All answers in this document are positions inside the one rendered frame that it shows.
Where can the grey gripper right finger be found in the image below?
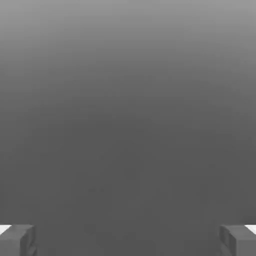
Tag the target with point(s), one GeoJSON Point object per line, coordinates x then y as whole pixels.
{"type": "Point", "coordinates": [242, 241]}

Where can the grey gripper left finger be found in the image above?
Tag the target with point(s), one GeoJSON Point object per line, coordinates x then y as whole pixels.
{"type": "Point", "coordinates": [14, 241]}

